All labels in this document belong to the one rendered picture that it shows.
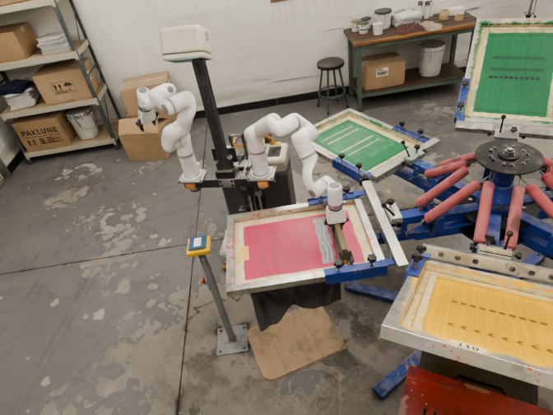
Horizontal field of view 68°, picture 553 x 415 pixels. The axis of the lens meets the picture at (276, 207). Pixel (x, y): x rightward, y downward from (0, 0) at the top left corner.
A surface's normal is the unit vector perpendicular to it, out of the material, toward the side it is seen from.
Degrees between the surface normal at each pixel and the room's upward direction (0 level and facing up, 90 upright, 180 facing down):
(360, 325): 0
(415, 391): 0
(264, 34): 90
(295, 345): 0
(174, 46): 64
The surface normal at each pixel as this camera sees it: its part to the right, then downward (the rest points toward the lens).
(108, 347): -0.14, -0.77
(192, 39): -0.18, 0.23
